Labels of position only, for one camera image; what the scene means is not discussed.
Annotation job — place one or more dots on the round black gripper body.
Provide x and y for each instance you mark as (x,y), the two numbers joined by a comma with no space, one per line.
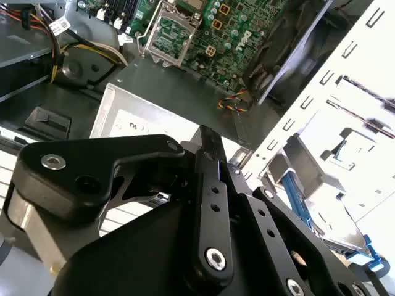
(139,262)

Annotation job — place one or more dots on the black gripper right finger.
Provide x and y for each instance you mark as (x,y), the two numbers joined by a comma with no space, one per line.
(262,222)

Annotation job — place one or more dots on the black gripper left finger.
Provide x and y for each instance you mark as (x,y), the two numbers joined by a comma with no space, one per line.
(92,154)

